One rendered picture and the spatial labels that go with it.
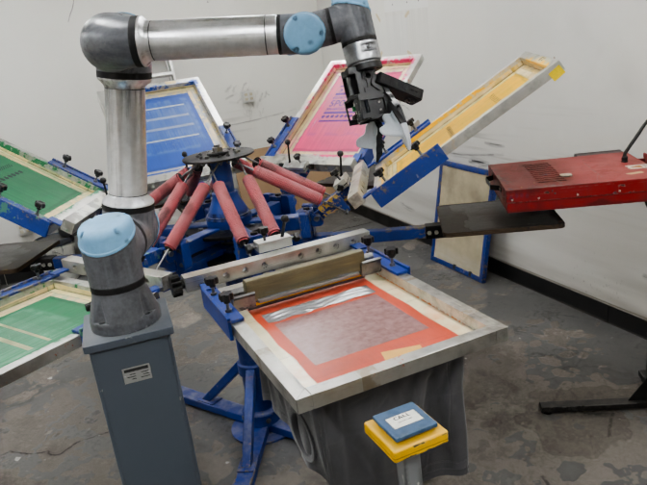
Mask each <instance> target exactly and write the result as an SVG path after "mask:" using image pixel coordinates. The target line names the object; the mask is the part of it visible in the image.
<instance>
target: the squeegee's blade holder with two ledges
mask: <svg viewBox="0 0 647 485"><path fill-rule="evenodd" d="M358 275H360V274H359V272H358V271H356V272H352V273H349V274H345V275H342V276H338V277H335V278H331V279H327V280H324V281H321V282H318V283H314V284H311V285H307V286H303V287H300V288H296V289H293V290H289V291H287V292H283V293H279V294H273V295H270V296H266V297H263V298H259V299H258V303H263V302H266V301H270V300H273V299H277V298H279V297H283V296H286V295H290V294H296V293H300V292H303V291H307V290H310V289H314V288H317V287H320V286H323V285H327V284H330V283H334V282H337V281H341V280H345V279H348V278H352V277H354V276H358Z"/></svg>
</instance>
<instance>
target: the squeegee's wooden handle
mask: <svg viewBox="0 0 647 485"><path fill-rule="evenodd" d="M364 261H365V258H364V251H363V250H362V249H360V248H359V249H355V250H352V251H349V252H345V253H341V254H337V255H334V256H330V257H326V258H322V259H320V260H316V261H312V262H308V263H305V264H301V265H297V266H293V267H290V268H284V269H280V270H277V271H273V272H269V273H265V274H262V275H258V276H254V277H250V278H247V279H244V280H243V286H244V292H245V294H248V293H251V292H255V301H256V302H258V299H259V298H263V297H266V296H270V295H273V294H279V293H283V292H287V291H289V290H293V289H296V288H300V287H303V286H307V285H311V284H314V283H318V282H321V281H324V280H327V279H331V278H335V277H338V276H342V275H345V274H349V273H352V272H356V271H358V272H359V273H361V267H360V264H361V262H364Z"/></svg>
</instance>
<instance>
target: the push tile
mask: <svg viewBox="0 0 647 485"><path fill-rule="evenodd" d="M373 420H374V421H375V422H376V423H377V424H378V425H379V426H380V427H381V428H382V429H383V430H384V431H385V432H386V433H387V434H388V435H389V436H390V437H391V438H392V439H393V440H394V441H395V442H396V443H398V442H400V441H403V440H405V439H408V438H410V437H413V436H415V435H418V434H420V433H423V432H425V431H428V430H430V429H432V428H435V427H437V426H438V423H437V422H436V421H435V420H434V419H432V418H431V417H430V416H429V415H428V414H426V413H425V412H424V411H423V410H422V409H421V408H419V407H418V406H417V405H416V404H415V403H413V402H409V403H406V404H404V405H402V406H399V407H396V408H394V409H391V410H388V411H386V412H383V413H380V414H378V415H375V416H373Z"/></svg>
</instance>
